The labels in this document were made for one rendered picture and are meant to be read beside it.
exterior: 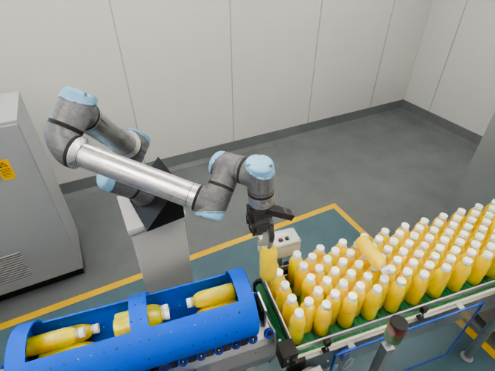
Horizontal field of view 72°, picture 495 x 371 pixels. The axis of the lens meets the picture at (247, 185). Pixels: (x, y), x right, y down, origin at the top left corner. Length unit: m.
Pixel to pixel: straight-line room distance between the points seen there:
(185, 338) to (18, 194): 1.72
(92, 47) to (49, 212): 1.60
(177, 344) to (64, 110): 0.91
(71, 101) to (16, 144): 1.29
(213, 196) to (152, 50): 2.78
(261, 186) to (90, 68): 2.84
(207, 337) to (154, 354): 0.20
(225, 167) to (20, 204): 1.91
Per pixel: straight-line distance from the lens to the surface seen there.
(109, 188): 1.81
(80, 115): 1.29
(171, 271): 2.24
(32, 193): 2.73
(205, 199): 1.09
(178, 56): 3.81
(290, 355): 1.53
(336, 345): 1.71
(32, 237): 2.96
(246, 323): 1.42
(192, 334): 1.39
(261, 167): 1.04
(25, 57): 3.66
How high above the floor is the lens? 2.37
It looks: 37 degrees down
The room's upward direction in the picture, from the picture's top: straight up
